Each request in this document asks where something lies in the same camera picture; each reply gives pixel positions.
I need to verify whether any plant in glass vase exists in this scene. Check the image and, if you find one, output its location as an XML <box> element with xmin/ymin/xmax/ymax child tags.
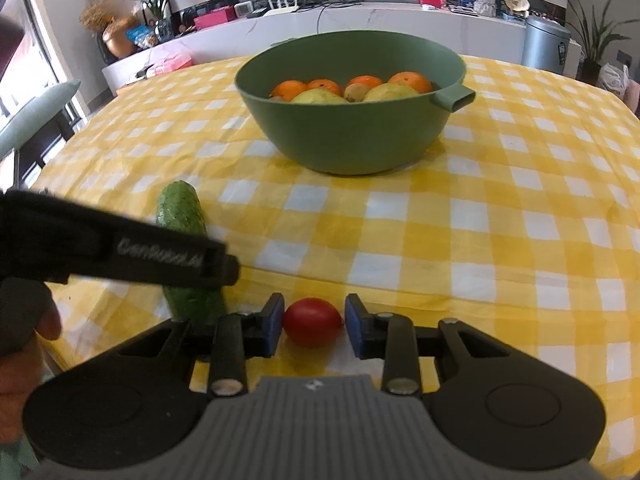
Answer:
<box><xmin>127</xmin><ymin>0</ymin><xmax>180</xmax><ymax>44</ymax></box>

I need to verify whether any long-leaf plant in black pot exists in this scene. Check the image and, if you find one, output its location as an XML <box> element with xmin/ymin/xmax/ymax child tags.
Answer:
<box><xmin>554</xmin><ymin>0</ymin><xmax>632</xmax><ymax>87</ymax></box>

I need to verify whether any grey pedal trash can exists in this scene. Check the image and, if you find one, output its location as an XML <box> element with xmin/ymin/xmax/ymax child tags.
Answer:
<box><xmin>522</xmin><ymin>13</ymin><xmax>572</xmax><ymax>79</ymax></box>

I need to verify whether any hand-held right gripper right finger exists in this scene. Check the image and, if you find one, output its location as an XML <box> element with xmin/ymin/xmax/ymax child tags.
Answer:
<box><xmin>344</xmin><ymin>293</ymin><xmax>507</xmax><ymax>397</ymax></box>

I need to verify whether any green bowl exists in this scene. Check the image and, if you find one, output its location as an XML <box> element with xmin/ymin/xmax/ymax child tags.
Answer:
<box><xmin>234</xmin><ymin>30</ymin><xmax>476</xmax><ymax>176</ymax></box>

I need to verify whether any person's left hand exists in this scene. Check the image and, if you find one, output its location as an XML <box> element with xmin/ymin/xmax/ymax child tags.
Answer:
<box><xmin>0</xmin><ymin>305</ymin><xmax>63</xmax><ymax>442</ymax></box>

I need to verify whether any white plastic bag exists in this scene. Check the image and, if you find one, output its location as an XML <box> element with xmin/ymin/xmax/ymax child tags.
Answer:
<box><xmin>597</xmin><ymin>63</ymin><xmax>630</xmax><ymax>101</ymax></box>

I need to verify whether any green cucumber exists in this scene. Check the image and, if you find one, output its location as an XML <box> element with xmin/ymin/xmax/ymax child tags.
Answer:
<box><xmin>155</xmin><ymin>180</ymin><xmax>227</xmax><ymax>327</ymax></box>

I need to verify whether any pink-red flat box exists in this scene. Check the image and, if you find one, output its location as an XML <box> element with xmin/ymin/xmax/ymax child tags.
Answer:
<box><xmin>193</xmin><ymin>6</ymin><xmax>236</xmax><ymax>31</ymax></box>

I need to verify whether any chair with green cushion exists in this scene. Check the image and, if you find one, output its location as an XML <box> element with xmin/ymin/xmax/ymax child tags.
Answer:
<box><xmin>0</xmin><ymin>78</ymin><xmax>84</xmax><ymax>192</ymax></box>

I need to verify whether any orange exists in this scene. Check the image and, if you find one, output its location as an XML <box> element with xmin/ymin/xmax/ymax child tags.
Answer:
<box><xmin>388</xmin><ymin>71</ymin><xmax>433</xmax><ymax>95</ymax></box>
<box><xmin>270</xmin><ymin>80</ymin><xmax>309</xmax><ymax>103</ymax></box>
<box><xmin>345</xmin><ymin>75</ymin><xmax>385</xmax><ymax>97</ymax></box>
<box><xmin>307</xmin><ymin>78</ymin><xmax>343</xmax><ymax>96</ymax></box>

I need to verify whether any white marble television console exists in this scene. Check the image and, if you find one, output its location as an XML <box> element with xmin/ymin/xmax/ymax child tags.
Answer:
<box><xmin>101</xmin><ymin>1</ymin><xmax>582</xmax><ymax>97</ymax></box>

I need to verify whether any yellow checked tablecloth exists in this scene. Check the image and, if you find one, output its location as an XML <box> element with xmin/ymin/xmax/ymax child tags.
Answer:
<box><xmin>30</xmin><ymin>54</ymin><xmax>640</xmax><ymax>480</ymax></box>

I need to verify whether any brown vase with dried flowers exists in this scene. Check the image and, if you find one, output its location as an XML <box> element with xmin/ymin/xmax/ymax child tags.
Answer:
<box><xmin>79</xmin><ymin>0</ymin><xmax>142</xmax><ymax>60</ymax></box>

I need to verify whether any red tomato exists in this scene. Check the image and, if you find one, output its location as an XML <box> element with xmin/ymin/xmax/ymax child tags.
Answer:
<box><xmin>283</xmin><ymin>298</ymin><xmax>344</xmax><ymax>349</ymax></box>

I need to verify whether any yellow-green pear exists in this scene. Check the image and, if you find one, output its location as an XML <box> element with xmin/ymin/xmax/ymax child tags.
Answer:
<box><xmin>362</xmin><ymin>83</ymin><xmax>420</xmax><ymax>103</ymax></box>
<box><xmin>291</xmin><ymin>88</ymin><xmax>350</xmax><ymax>105</ymax></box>

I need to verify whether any blue snack packet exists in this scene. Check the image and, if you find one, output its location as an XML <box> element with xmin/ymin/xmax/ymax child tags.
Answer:
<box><xmin>124</xmin><ymin>24</ymin><xmax>159</xmax><ymax>51</ymax></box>

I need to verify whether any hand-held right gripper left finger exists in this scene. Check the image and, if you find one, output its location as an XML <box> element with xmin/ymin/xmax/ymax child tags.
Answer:
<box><xmin>117</xmin><ymin>292</ymin><xmax>286</xmax><ymax>397</ymax></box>

